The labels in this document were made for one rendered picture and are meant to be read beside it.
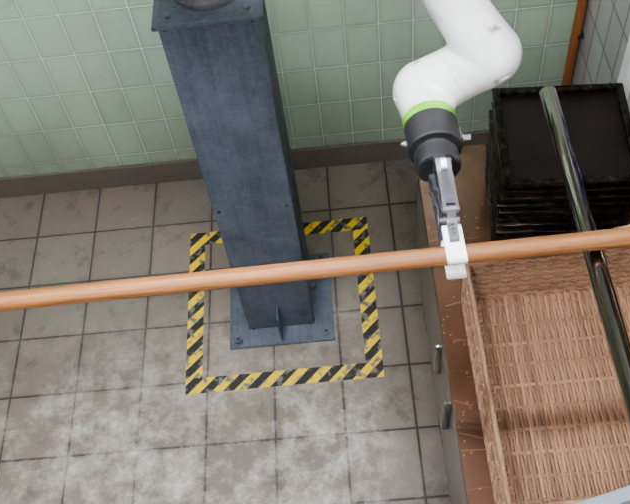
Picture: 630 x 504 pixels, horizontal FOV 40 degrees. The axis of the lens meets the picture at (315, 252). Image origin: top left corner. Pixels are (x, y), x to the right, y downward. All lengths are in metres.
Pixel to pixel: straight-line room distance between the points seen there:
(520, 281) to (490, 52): 0.67
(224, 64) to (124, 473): 1.25
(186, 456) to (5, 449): 0.54
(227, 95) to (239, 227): 0.47
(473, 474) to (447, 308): 0.39
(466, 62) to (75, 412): 1.68
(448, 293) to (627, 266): 0.39
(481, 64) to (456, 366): 0.73
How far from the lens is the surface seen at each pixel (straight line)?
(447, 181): 1.35
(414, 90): 1.50
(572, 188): 1.47
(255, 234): 2.27
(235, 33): 1.77
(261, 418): 2.55
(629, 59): 2.30
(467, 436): 1.87
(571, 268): 1.97
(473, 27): 1.46
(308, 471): 2.47
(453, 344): 1.96
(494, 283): 1.97
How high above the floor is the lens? 2.30
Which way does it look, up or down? 55 degrees down
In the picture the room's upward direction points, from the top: 9 degrees counter-clockwise
